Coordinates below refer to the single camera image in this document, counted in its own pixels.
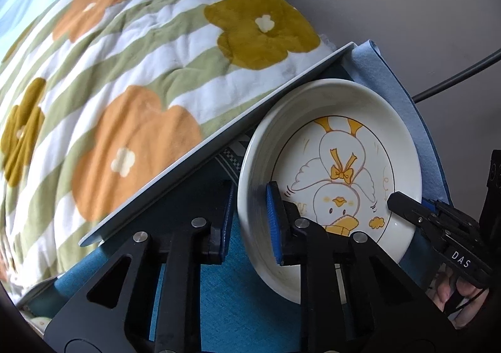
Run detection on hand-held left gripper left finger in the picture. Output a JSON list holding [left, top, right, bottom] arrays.
[[43, 180, 237, 353]]

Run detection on person's right hand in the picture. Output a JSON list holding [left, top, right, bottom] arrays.
[[432, 266, 489, 315]]

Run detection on blue patterned cloth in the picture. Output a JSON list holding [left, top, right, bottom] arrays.
[[31, 39, 455, 353]]

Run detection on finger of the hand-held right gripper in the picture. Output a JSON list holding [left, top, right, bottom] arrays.
[[387, 192, 494, 288], [423, 199, 483, 238]]

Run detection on floral striped blanket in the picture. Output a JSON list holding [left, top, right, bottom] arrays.
[[0, 0, 334, 299]]

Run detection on white plate with duck print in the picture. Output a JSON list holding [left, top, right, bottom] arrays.
[[237, 79, 423, 304]]

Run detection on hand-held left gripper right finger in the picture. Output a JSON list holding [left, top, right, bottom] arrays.
[[265, 181, 462, 353]]

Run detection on black cable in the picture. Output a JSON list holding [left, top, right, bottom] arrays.
[[413, 46, 501, 102]]

